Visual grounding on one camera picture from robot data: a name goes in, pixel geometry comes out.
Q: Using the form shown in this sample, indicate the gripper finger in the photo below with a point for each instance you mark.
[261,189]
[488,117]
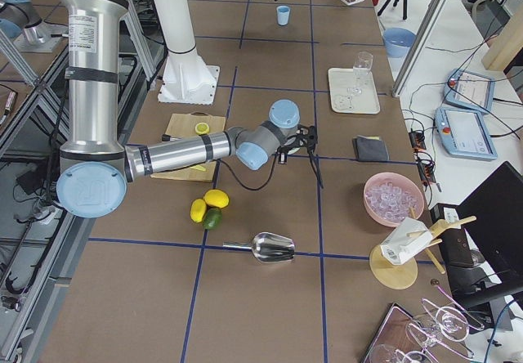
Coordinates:
[315,166]

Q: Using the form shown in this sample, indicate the light blue plastic cup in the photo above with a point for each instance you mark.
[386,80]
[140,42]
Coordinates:
[283,14]

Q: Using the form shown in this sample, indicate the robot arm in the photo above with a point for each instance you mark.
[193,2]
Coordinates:
[95,167]

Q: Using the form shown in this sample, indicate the pink bowl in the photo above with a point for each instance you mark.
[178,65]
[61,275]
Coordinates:
[404,183]

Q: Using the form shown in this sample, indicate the clear ice cubes in pink bowl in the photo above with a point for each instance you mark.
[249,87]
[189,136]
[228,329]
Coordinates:
[390,202]

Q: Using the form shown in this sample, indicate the metal ice scoop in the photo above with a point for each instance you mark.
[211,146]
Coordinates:
[267,247]

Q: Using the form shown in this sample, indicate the blue bowl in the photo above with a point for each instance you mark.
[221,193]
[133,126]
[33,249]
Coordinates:
[398,41]

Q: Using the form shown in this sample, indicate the grey folded cloth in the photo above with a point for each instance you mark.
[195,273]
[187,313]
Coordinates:
[370,149]

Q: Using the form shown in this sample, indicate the cream bear tray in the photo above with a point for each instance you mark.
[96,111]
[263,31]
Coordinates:
[342,102]

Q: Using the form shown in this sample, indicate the clear wine glass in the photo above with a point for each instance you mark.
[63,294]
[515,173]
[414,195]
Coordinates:
[361,68]

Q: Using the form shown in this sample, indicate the half lemon slice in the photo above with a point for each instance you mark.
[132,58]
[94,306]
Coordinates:
[202,128]

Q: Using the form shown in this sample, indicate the yellow lemon upper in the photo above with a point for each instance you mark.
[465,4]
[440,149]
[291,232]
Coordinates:
[216,198]

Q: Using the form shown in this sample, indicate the yellow lemon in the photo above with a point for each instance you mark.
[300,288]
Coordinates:
[198,210]
[216,198]

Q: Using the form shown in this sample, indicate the yellow plastic knife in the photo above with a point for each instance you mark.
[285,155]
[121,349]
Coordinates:
[199,167]

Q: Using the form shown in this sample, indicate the green lime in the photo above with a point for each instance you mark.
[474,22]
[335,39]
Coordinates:
[212,219]

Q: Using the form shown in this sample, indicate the white paper carton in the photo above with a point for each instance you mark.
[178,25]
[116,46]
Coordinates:
[407,240]

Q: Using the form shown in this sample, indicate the yellow lemon lower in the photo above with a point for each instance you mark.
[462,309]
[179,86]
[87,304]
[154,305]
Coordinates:
[198,210]

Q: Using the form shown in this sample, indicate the wooden cutting board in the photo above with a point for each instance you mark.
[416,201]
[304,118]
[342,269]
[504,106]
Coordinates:
[182,125]

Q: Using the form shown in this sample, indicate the wooden cup stand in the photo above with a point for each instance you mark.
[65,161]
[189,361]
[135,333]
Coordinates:
[403,276]

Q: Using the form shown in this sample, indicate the teach pendant near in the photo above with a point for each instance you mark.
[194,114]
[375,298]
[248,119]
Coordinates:
[463,134]

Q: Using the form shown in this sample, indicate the teach pendant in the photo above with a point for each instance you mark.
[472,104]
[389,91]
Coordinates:
[463,134]
[468,90]

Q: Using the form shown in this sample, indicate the teach pendant far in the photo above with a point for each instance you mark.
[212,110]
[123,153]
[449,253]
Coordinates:
[468,90]

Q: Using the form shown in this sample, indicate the black monitor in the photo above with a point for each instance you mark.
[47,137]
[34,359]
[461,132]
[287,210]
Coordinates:
[497,233]

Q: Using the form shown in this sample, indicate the hanging wine glasses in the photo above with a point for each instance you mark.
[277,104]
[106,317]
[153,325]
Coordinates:
[437,334]

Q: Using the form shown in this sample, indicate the wooden plank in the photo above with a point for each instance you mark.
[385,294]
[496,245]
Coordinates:
[506,45]

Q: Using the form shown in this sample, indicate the aluminium frame post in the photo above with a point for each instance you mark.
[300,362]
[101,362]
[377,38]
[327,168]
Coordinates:
[428,23]

